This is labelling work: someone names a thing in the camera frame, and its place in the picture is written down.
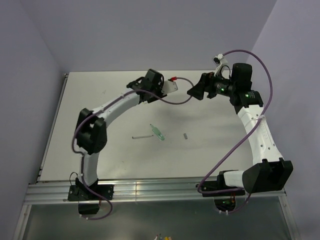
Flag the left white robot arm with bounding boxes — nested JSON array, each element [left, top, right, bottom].
[[71, 69, 167, 200]]

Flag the purple cable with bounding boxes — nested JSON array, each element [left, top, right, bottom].
[[71, 76, 196, 221], [197, 49, 273, 215]]

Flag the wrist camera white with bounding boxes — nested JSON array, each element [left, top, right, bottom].
[[212, 53, 229, 76], [161, 80, 178, 95]]

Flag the green translucent marker pen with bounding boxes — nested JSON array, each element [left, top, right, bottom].
[[150, 124, 165, 141]]

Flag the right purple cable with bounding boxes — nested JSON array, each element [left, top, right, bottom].
[[197, 49, 273, 215]]

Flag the white grey-tip pen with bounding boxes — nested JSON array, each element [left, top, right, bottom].
[[131, 134, 154, 140]]

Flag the aluminium rail frame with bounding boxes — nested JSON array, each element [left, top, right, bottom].
[[14, 71, 301, 240]]

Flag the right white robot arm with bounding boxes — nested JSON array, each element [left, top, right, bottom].
[[187, 63, 293, 197]]

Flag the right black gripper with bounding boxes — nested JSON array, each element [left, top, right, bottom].
[[187, 69, 237, 101]]

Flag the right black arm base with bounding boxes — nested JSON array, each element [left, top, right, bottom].
[[200, 180, 246, 213]]

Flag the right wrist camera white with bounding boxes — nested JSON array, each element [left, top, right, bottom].
[[212, 53, 229, 76]]

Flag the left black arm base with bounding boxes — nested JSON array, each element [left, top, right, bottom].
[[67, 184, 114, 217]]

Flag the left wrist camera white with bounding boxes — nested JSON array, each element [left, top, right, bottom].
[[161, 80, 178, 95]]

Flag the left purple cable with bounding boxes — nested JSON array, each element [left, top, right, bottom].
[[71, 76, 196, 221]]

